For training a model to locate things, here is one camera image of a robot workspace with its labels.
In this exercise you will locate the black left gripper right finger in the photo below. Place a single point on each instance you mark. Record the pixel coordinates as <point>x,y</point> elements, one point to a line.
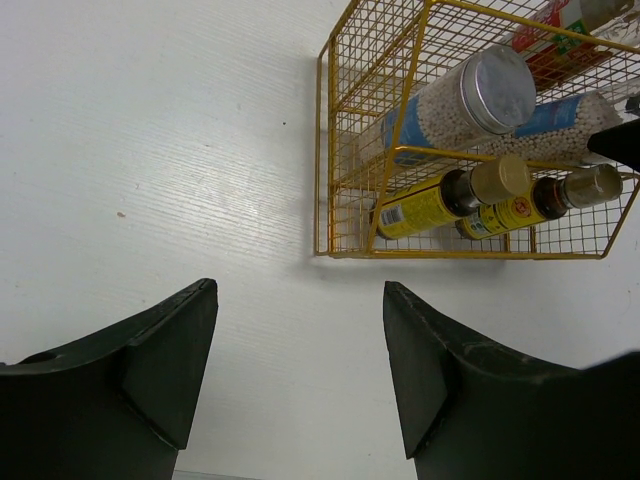
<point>472,408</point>

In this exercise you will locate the yellow wire basket rack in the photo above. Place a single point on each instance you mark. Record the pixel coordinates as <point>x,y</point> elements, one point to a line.
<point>379,54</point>

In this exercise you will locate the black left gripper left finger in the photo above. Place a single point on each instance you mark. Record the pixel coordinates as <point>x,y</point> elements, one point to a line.
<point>116,404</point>

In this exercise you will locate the white bead jar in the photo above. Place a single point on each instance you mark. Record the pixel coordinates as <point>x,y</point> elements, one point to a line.
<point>489,95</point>
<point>558,131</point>

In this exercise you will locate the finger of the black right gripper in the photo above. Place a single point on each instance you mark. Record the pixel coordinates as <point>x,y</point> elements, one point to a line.
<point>619,143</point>

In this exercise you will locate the red label sauce bottle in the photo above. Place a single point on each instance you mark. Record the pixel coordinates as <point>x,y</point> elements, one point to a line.
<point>557,57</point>

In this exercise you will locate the yellow label bottle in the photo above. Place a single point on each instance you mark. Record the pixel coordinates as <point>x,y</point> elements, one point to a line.
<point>547,199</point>
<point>447,198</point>

